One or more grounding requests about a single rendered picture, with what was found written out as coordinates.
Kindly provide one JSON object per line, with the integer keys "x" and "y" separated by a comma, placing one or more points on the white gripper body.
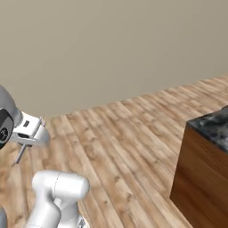
{"x": 40, "y": 137}

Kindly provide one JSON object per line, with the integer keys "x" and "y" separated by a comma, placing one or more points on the wooden island with dark top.
{"x": 201, "y": 178}

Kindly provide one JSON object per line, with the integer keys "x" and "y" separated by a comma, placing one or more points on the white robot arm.
{"x": 56, "y": 190}

